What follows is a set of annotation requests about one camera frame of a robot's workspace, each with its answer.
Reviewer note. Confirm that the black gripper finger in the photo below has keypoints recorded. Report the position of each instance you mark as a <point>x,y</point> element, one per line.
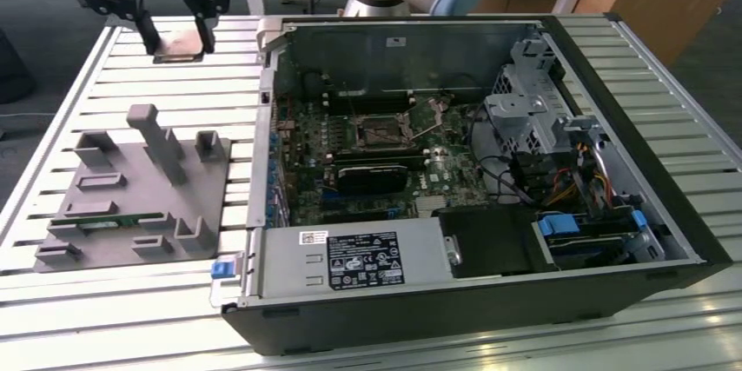
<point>144,23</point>
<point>205,32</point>

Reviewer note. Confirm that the green RAM stick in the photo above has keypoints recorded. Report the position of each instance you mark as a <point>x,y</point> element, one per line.
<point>133,217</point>

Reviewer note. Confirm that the black graphics card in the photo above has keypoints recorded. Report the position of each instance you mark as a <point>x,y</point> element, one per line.
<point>371,180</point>

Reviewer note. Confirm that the silver square CPU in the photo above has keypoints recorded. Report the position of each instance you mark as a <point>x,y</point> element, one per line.
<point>178,47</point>

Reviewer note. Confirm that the grey parts rack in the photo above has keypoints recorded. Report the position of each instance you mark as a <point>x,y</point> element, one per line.
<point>144,197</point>

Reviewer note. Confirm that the silver chipset heatsink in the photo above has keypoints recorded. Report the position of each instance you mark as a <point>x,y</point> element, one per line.
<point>433,203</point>

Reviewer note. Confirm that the grey power supply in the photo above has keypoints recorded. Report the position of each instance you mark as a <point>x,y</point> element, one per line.
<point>284,253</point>

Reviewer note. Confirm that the metal drive cage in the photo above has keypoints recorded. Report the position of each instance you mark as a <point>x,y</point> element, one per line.
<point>515,110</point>

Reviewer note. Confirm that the black RAM slot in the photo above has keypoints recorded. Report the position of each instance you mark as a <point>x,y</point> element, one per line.
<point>371,101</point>
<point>376,159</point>

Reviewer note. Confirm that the blue case latch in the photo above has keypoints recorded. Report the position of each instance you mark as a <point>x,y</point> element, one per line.
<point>225,270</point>

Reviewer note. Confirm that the black bin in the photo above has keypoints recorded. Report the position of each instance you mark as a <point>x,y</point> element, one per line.
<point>10,67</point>

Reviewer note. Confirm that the black plastic shroud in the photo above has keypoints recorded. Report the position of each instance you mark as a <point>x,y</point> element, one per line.
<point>492,240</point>

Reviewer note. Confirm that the black open PC case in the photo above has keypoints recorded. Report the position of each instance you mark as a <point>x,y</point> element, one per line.
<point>521,314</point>

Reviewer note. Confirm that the CPU socket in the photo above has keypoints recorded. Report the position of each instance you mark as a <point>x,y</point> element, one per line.
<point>376,130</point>

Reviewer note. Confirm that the blue disk carrier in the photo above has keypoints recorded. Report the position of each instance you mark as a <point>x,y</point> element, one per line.
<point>556,225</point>

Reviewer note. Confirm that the green motherboard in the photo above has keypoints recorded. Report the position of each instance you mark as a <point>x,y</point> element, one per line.
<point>452,158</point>

